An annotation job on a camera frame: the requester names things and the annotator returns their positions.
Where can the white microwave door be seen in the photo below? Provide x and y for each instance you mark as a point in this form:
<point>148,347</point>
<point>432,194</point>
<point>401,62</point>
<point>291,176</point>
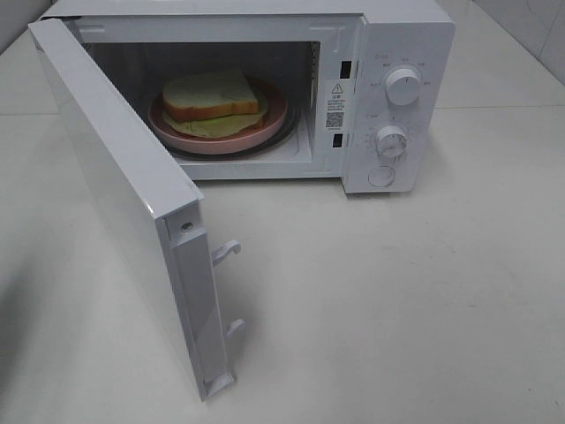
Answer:
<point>149,204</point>

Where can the white lower timer knob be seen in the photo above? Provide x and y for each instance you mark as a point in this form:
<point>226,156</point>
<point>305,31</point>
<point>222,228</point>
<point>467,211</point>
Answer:
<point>391,141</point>

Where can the white microwave oven body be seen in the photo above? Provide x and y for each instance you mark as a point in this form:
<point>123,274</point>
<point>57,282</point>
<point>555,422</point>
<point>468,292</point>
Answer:
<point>296,46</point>

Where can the white warning label sticker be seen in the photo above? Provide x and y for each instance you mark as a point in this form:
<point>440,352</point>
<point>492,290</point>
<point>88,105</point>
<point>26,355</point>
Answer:
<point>336,104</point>

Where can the glass microwave turntable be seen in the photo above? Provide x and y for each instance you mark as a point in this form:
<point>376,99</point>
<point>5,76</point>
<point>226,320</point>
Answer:
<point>288,128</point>

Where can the pink round plate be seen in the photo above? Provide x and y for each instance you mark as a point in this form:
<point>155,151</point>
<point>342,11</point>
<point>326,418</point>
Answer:
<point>273,119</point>

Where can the white upper power knob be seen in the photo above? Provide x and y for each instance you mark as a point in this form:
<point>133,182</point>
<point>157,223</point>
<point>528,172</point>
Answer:
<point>402,85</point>

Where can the toast sandwich with lettuce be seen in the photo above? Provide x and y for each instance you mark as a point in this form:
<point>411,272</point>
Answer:
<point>212,105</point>

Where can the white round door button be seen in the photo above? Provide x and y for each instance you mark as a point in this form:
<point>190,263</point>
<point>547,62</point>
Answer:
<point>381,176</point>

